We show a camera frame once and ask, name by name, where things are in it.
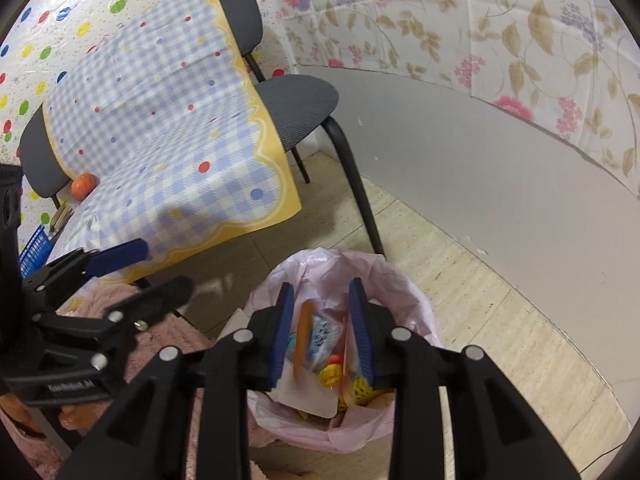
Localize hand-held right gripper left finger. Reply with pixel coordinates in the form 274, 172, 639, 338
75, 282, 296, 480

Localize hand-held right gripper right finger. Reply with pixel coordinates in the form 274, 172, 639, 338
348, 277, 581, 480

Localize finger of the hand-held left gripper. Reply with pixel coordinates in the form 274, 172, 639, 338
30, 276, 196, 342
22, 239, 149, 293

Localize yellow mesh net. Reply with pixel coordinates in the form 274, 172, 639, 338
320, 362, 386, 408

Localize white block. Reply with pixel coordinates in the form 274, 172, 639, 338
272, 365, 341, 418

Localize trash bin with pink bag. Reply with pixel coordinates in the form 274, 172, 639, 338
242, 249, 443, 453

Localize person's left hand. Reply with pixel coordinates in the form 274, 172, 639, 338
59, 402, 103, 431

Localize blue plastic basket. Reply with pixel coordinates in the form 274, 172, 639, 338
19, 224, 53, 281

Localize red apple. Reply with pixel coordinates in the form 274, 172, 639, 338
70, 173, 98, 200

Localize blue checked cloth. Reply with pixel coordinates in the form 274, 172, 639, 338
42, 0, 302, 286

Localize grey office chair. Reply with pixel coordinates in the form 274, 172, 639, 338
19, 0, 386, 261

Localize floral print plastic sheet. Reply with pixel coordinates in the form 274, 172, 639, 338
260, 0, 640, 196

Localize black cable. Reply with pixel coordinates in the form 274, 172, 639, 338
575, 440, 631, 476

